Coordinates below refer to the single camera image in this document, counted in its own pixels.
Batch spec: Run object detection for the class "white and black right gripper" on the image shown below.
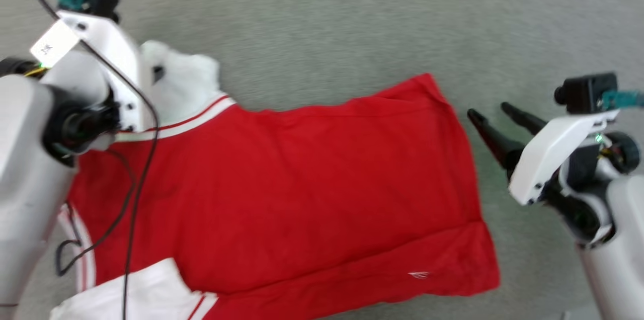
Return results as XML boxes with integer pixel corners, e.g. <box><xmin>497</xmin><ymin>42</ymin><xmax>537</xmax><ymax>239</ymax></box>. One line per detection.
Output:
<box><xmin>466</xmin><ymin>102</ymin><xmax>620</xmax><ymax>243</ymax></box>

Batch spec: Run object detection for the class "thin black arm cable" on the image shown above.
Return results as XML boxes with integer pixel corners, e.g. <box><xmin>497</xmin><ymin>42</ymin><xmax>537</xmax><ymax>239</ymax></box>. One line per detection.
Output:
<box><xmin>32</xmin><ymin>0</ymin><xmax>160</xmax><ymax>320</ymax></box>
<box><xmin>54</xmin><ymin>148</ymin><xmax>137</xmax><ymax>278</ymax></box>

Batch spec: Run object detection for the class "teal right camera connector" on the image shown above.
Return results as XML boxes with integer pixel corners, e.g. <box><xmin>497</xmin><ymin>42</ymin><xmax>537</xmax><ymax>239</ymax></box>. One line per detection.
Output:
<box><xmin>600</xmin><ymin>90</ymin><xmax>644</xmax><ymax>111</ymax></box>

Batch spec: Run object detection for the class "red and white jersey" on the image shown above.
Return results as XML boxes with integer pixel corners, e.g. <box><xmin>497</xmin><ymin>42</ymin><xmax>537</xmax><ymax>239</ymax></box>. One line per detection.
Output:
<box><xmin>49</xmin><ymin>41</ymin><xmax>501</xmax><ymax>320</ymax></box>

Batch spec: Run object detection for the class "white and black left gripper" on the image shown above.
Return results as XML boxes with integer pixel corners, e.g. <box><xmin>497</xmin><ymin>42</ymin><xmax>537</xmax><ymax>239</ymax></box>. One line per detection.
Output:
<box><xmin>54</xmin><ymin>11</ymin><xmax>166</xmax><ymax>134</ymax></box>

